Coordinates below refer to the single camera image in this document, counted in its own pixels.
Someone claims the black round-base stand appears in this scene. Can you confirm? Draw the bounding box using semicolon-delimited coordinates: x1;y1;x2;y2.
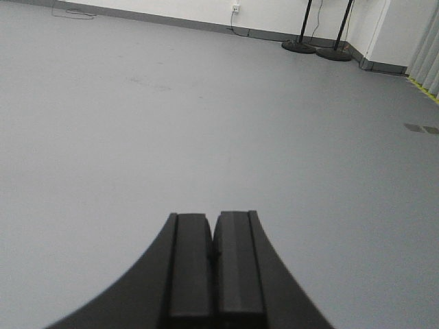
281;0;316;54
316;0;354;62

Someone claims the black cable on floor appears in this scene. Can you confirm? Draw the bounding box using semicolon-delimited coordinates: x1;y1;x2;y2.
51;0;95;21

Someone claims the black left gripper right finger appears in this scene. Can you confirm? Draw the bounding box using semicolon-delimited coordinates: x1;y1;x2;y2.
213;210;332;328

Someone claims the grey floor outlet plate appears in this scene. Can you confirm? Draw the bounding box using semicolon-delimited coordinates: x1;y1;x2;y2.
403;123;439;135

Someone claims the grey curtain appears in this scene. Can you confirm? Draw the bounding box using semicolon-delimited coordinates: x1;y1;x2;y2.
405;1;438;104

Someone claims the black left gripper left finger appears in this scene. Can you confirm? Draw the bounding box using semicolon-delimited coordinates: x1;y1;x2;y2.
51;213;213;328

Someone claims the black round-base stand right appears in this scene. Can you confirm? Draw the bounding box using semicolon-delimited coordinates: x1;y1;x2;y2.
316;0;354;62

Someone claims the black round-base stand left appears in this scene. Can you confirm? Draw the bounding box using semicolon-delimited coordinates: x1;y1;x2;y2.
281;0;316;54

